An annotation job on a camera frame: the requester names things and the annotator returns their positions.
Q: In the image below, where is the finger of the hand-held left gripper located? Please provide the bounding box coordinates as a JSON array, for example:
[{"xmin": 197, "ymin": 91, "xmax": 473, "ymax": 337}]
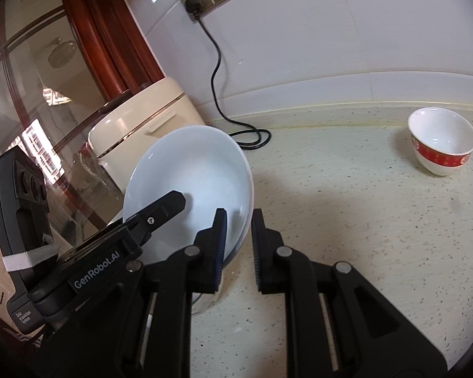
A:
[{"xmin": 124, "ymin": 190, "xmax": 187, "ymax": 245}]

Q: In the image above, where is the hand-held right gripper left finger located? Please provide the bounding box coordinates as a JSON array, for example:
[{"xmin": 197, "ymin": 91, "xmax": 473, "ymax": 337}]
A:
[{"xmin": 35, "ymin": 208, "xmax": 228, "ymax": 378}]

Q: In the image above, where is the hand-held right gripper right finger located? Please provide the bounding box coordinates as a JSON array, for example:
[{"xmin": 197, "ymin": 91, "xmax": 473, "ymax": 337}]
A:
[{"xmin": 251, "ymin": 209, "xmax": 447, "ymax": 378}]

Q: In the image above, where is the large white bowl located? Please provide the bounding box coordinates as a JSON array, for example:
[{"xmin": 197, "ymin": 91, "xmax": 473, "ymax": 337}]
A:
[{"xmin": 122, "ymin": 125, "xmax": 255, "ymax": 316}]

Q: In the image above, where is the cream rice cooker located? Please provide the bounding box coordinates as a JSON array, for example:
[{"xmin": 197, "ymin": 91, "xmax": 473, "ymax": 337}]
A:
[{"xmin": 87, "ymin": 77, "xmax": 206, "ymax": 192}]

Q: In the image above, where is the small red and white bowl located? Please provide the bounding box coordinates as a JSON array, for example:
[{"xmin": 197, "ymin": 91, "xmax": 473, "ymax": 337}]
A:
[{"xmin": 408, "ymin": 106, "xmax": 473, "ymax": 176}]

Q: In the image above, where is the red wooden door frame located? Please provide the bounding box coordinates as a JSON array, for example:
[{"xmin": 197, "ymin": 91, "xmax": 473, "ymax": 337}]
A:
[{"xmin": 58, "ymin": 0, "xmax": 166, "ymax": 101}]

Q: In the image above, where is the black power cable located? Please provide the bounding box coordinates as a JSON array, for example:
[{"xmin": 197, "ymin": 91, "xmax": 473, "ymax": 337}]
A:
[{"xmin": 185, "ymin": 0, "xmax": 272, "ymax": 151}]

